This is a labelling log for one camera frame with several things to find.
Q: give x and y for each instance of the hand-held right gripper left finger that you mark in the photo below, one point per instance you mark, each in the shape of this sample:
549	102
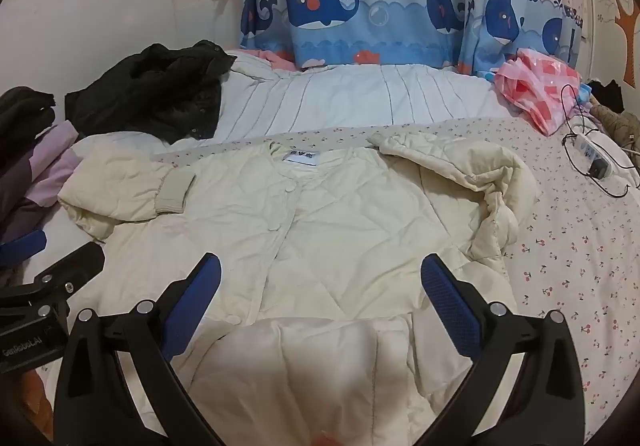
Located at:
197	291

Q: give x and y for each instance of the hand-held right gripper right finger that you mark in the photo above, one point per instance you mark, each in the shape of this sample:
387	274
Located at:
445	301

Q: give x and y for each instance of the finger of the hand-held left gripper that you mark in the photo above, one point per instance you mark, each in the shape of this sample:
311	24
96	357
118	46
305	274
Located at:
75	263
22	246

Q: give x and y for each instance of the cream quilted jacket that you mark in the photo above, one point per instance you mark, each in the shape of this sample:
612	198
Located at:
325	236

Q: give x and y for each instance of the purple garment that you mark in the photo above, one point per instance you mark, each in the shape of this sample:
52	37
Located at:
40	166

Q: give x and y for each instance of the cherry print bedsheet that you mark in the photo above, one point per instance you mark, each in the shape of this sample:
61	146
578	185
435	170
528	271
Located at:
550	251

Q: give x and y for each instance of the dark folded garment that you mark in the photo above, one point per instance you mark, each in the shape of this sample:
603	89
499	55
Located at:
22	111

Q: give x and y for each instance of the black jacket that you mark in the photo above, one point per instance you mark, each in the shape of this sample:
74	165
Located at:
160	86

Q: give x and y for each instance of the white striped duvet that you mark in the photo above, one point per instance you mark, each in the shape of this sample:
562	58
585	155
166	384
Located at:
350	96

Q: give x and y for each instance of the pink plastic bag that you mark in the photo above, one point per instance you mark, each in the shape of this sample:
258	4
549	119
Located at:
540	86

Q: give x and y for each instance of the pink cloth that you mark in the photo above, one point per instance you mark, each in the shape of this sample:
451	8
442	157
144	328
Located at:
277	58

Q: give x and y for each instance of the brown garment at bed edge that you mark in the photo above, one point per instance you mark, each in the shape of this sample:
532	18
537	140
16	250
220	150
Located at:
617	123

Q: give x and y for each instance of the small black cloth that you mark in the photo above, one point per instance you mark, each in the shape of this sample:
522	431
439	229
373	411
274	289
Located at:
607	93

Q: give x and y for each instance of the whale print curtain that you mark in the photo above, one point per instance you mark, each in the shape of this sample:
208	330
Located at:
375	16

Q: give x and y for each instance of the wardrobe with tree decal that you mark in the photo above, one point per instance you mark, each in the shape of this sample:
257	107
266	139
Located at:
625	16

